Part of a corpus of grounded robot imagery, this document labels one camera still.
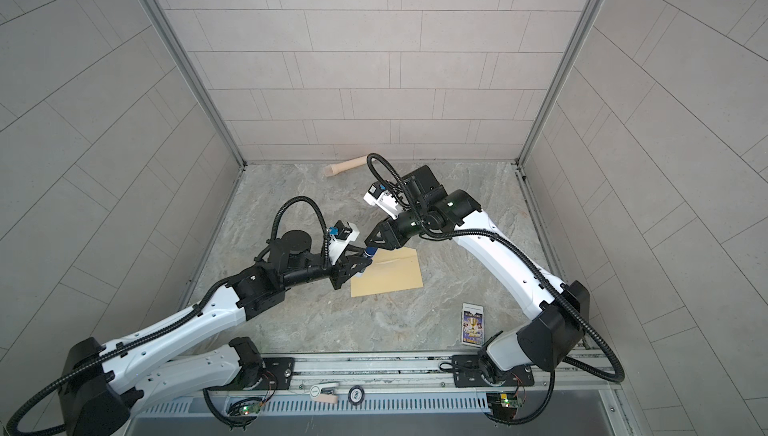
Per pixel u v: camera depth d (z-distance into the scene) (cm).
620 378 36
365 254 67
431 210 54
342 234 58
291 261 53
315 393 67
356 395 68
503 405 68
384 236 60
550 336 38
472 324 78
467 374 71
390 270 89
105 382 38
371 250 67
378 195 62
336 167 111
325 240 58
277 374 71
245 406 65
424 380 71
